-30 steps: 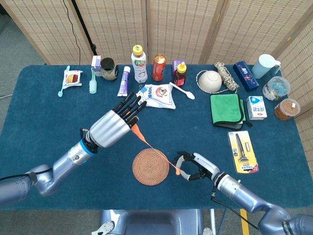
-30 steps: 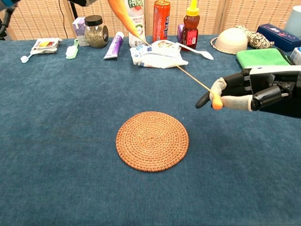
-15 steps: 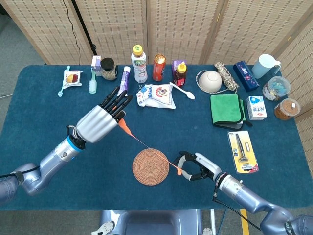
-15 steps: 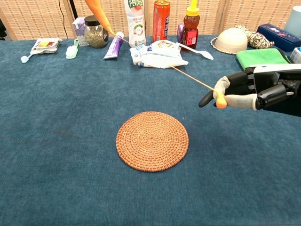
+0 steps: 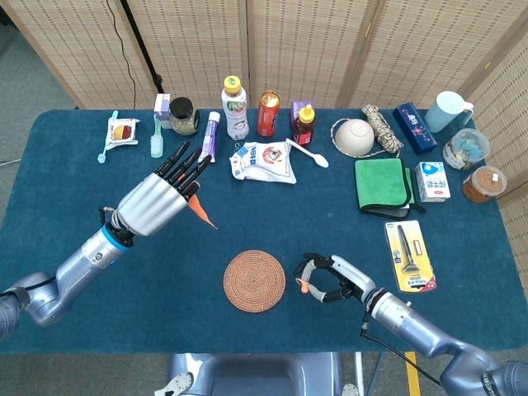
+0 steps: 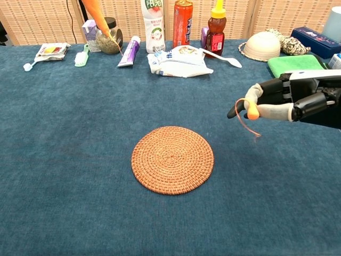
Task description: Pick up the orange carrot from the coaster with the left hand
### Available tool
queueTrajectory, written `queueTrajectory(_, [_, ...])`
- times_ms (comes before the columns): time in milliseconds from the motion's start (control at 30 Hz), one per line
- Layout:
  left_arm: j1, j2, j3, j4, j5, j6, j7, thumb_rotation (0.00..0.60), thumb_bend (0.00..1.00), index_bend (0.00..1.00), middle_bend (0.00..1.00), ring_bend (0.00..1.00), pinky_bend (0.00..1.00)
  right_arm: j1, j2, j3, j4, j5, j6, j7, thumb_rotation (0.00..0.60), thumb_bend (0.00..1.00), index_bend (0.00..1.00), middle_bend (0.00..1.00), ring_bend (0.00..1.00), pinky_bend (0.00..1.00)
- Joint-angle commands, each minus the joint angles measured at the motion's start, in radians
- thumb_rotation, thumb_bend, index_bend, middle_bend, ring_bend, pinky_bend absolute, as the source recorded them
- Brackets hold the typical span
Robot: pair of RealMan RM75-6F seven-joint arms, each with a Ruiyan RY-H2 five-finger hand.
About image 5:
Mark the light blue spoon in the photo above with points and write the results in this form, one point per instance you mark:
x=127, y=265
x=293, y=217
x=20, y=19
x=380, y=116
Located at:
x=101, y=156

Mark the orange red drink can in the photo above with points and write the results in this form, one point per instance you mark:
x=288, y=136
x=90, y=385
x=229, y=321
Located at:
x=268, y=117

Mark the white snack packet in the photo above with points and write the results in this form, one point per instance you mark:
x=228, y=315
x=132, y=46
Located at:
x=121, y=132

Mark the orange carrot piece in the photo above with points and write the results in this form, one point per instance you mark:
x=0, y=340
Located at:
x=198, y=208

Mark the glass jar black lid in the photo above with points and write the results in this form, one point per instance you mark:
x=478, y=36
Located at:
x=181, y=119

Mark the round woven rattan coaster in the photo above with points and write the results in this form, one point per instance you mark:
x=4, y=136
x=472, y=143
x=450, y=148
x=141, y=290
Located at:
x=253, y=280

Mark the beige upturned bowl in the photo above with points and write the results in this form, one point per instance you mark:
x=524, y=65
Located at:
x=354, y=136

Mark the light blue mug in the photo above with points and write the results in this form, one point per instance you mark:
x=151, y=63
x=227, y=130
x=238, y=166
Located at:
x=445, y=111

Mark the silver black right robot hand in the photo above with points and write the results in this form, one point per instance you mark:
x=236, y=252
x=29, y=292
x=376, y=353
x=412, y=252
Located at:
x=354, y=280

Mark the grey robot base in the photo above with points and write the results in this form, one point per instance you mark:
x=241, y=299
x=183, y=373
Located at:
x=255, y=375

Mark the blue tablecloth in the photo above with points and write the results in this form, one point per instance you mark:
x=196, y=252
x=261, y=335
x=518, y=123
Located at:
x=123, y=288

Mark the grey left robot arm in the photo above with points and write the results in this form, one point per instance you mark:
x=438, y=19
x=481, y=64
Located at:
x=74, y=264

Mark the small purple white carton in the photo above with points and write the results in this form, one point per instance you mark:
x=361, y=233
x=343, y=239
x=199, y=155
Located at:
x=161, y=105

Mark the white plastic spoon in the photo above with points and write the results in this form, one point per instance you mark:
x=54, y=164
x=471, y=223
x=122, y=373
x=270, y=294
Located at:
x=321, y=160

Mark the green folded microfiber cloth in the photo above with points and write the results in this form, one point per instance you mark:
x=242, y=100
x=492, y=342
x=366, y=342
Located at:
x=379, y=181

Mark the black stand pole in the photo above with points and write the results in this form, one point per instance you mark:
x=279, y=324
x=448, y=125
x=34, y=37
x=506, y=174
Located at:
x=142, y=45

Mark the bamboo folding screen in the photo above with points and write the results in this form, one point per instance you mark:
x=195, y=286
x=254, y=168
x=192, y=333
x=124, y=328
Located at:
x=288, y=49

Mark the purple white toothpaste tube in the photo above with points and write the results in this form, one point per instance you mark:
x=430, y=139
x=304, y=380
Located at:
x=209, y=136

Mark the clear tub brown contents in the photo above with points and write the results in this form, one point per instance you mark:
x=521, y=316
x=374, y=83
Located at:
x=484, y=183

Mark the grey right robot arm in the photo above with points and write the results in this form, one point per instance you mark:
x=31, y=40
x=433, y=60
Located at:
x=412, y=321

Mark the white food bag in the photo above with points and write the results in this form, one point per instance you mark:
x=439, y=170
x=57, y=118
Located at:
x=264, y=163

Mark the white drink bottle yellow cap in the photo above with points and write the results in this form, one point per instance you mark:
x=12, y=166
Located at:
x=235, y=115

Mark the white blue milk carton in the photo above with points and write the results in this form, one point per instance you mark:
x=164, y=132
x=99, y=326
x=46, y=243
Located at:
x=433, y=183

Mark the razor blister pack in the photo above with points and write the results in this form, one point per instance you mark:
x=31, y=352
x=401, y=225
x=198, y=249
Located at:
x=412, y=264

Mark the honey bottle yellow cap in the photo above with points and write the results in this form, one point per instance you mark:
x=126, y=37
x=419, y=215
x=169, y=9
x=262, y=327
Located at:
x=304, y=128

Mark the small purple box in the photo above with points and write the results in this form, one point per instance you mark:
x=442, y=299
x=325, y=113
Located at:
x=296, y=111

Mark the blue bag clip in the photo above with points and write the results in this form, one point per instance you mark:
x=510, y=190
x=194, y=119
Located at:
x=242, y=152

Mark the green scrub brush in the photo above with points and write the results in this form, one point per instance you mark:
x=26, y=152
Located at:
x=156, y=144

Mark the clear tub blue contents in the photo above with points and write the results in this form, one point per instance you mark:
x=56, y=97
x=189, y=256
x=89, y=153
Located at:
x=466, y=148

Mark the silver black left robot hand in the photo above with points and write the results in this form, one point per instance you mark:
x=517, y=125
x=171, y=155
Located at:
x=148, y=202

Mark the navy blue long box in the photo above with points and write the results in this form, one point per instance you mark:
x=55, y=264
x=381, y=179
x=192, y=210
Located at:
x=414, y=128

